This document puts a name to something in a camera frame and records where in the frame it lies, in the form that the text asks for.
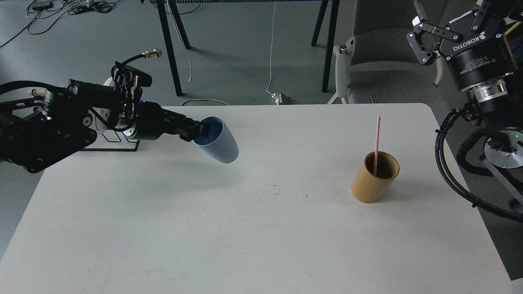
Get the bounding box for white power adapter plug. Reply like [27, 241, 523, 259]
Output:
[272, 92, 293, 105]

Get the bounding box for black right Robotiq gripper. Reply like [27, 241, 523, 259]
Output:
[407, 0, 517, 91]

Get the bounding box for white smiley mug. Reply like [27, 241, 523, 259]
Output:
[92, 76, 123, 133]

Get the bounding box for black wire mug rack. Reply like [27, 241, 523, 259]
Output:
[80, 136, 141, 152]

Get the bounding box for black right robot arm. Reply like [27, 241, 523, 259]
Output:
[407, 0, 523, 222]

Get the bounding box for bamboo wooden cup holder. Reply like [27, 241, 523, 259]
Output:
[351, 151, 400, 203]

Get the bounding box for white hanging cable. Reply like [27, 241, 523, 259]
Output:
[266, 2, 277, 98]

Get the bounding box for grey office chair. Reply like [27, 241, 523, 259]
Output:
[329, 0, 443, 105]

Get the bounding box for black table trestle legs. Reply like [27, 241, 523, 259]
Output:
[142, 0, 341, 96]

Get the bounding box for black floor cable bundle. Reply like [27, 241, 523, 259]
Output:
[0, 0, 123, 48]

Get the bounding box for pink chopstick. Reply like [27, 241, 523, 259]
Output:
[372, 115, 381, 177]

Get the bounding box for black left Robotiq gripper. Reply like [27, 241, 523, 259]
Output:
[131, 102, 210, 142]

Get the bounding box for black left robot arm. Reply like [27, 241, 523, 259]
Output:
[0, 49, 210, 174]

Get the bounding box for light blue plastic cup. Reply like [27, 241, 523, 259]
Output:
[194, 116, 239, 164]

